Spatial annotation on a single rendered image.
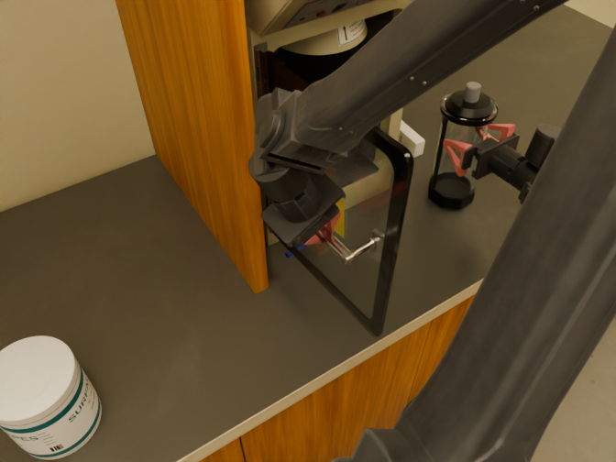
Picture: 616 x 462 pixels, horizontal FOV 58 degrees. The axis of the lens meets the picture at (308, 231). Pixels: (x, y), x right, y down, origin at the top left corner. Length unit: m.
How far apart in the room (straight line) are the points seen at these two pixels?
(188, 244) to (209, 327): 0.21
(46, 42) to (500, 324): 1.07
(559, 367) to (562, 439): 1.81
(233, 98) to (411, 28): 0.37
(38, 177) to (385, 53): 1.03
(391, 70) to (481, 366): 0.24
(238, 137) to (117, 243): 0.49
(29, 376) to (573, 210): 0.76
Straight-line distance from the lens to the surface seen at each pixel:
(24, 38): 1.22
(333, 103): 0.52
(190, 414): 0.96
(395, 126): 1.15
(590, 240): 0.28
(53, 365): 0.89
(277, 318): 1.03
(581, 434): 2.14
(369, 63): 0.48
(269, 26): 0.79
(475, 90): 1.11
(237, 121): 0.78
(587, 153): 0.29
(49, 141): 1.33
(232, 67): 0.73
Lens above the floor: 1.80
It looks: 48 degrees down
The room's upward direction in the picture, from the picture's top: straight up
